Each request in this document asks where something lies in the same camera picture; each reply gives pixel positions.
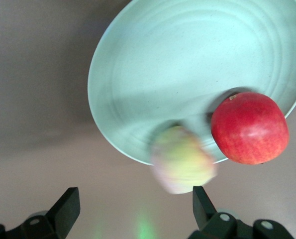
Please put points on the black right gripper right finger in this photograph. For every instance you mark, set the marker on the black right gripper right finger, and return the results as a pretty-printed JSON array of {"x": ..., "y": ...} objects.
[{"x": 202, "y": 209}]

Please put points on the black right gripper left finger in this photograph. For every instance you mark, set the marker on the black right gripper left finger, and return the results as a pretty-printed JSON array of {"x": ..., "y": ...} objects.
[{"x": 63, "y": 211}]

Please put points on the yellow pink peach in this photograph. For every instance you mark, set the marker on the yellow pink peach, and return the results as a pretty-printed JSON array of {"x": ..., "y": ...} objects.
[{"x": 182, "y": 159}]

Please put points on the red apple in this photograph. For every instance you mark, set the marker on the red apple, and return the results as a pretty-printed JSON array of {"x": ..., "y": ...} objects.
[{"x": 249, "y": 129}]

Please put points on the brown table cloth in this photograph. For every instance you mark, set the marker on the brown table cloth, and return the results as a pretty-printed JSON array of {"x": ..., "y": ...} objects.
[{"x": 38, "y": 99}]

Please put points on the light green plate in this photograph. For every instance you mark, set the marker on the light green plate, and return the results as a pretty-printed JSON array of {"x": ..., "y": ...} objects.
[{"x": 187, "y": 62}]

